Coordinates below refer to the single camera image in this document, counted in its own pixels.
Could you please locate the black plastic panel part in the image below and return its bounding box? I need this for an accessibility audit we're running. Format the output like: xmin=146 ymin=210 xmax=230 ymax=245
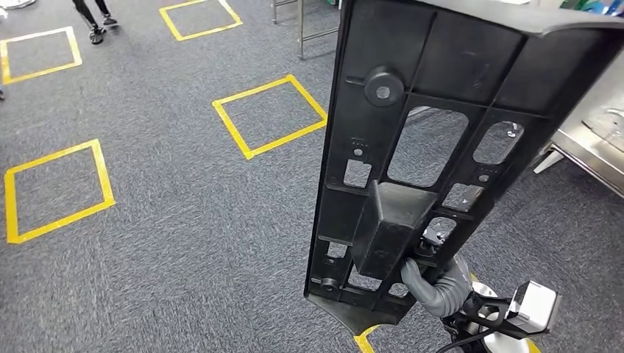
xmin=303 ymin=0 xmax=624 ymax=337

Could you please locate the stainless steel workbench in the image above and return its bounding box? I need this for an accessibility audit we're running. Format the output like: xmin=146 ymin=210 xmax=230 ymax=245
xmin=531 ymin=49 xmax=624 ymax=201

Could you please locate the person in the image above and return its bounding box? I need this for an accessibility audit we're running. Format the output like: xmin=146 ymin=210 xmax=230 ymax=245
xmin=71 ymin=0 xmax=119 ymax=46

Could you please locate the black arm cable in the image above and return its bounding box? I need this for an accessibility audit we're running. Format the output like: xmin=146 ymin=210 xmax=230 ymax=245
xmin=433 ymin=326 xmax=493 ymax=353

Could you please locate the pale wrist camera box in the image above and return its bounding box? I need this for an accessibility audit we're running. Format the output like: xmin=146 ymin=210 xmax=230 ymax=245
xmin=504 ymin=279 xmax=562 ymax=337

